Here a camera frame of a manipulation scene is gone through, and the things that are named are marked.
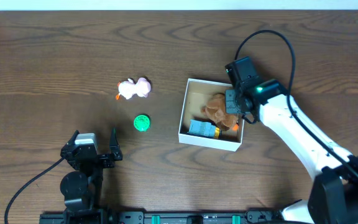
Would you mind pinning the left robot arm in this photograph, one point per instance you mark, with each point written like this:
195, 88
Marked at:
82, 187

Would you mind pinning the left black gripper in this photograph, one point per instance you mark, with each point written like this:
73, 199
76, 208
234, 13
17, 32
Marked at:
96, 158

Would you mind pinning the pink white duck toy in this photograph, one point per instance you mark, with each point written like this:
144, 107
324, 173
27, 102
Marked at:
129, 88

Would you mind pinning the brown plush toy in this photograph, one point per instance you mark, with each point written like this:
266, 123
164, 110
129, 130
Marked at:
215, 110

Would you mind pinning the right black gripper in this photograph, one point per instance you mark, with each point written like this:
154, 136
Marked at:
230, 101

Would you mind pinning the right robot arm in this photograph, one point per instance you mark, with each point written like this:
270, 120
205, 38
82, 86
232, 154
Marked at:
332, 168

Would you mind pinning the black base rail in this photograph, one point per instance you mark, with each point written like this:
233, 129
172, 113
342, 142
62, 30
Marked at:
137, 217

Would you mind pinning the white cardboard box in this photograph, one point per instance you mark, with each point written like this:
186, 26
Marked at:
197, 94

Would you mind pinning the green round plastic toy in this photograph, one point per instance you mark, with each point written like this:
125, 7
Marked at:
142, 123

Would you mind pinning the yellow grey toy truck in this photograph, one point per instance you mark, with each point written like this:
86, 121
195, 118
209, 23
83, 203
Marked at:
204, 129

